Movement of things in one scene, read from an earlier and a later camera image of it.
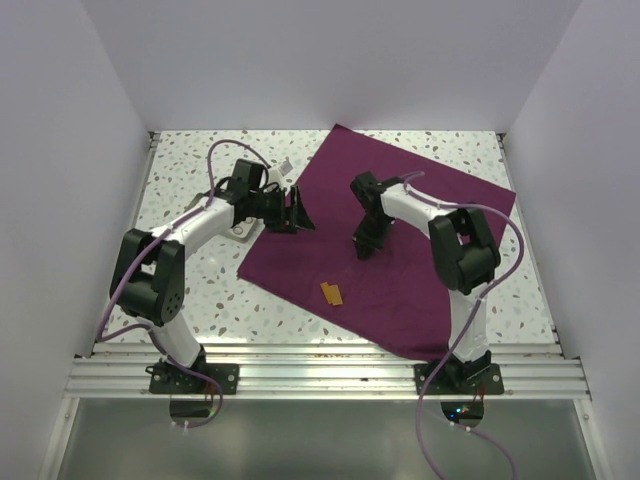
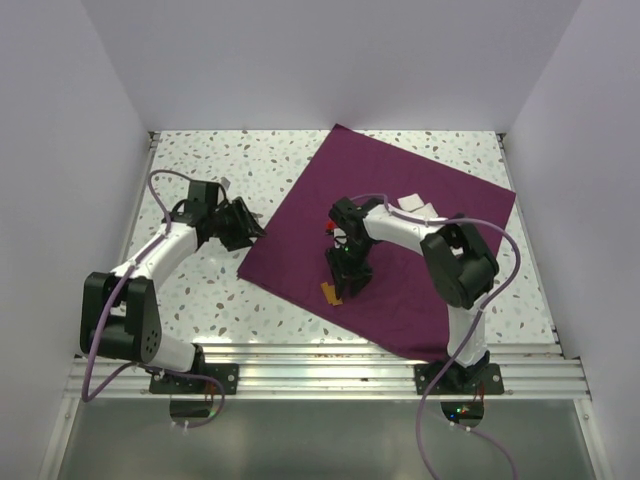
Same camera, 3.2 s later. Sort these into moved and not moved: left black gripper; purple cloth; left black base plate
Moved: left black gripper
Not moved: purple cloth; left black base plate
